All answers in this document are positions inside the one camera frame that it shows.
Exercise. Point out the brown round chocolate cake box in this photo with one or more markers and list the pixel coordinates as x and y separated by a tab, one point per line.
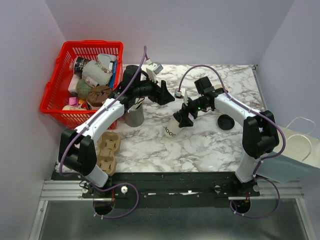
97	96

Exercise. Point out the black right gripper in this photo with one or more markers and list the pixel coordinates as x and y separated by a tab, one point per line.
185	121

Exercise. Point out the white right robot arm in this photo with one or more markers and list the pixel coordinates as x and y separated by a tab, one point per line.
259	133

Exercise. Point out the white plastic pouch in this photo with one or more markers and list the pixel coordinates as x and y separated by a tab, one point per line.
93	70

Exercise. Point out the brown cardboard cup carrier stack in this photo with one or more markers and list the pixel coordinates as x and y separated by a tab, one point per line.
108	146

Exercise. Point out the dark printed can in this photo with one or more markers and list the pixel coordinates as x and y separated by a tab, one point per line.
78	65

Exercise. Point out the grey metal straw holder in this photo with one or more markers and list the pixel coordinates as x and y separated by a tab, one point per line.
134	117

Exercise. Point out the black cup lid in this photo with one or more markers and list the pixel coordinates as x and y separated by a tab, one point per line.
177	116

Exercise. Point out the red plastic shopping basket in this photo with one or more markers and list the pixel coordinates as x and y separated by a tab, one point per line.
66	93

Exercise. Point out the stack of white paper cups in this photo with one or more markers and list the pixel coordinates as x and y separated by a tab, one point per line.
218	86

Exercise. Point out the white paper cup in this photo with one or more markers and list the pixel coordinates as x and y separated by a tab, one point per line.
172	128

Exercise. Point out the aluminium rail frame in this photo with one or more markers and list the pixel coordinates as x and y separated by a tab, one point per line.
69	190

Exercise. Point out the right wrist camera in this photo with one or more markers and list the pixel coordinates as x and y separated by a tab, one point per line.
181	93

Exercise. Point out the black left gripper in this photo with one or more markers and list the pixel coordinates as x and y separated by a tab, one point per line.
160	95

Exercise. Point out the light blue paper bag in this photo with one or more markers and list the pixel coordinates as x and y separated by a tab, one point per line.
300	157

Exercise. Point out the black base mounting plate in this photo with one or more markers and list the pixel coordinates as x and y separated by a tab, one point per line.
173	189

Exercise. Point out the green round sponge ball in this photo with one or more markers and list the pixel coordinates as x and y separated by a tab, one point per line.
83	89

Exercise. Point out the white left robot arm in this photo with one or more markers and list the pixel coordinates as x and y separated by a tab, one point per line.
77	146

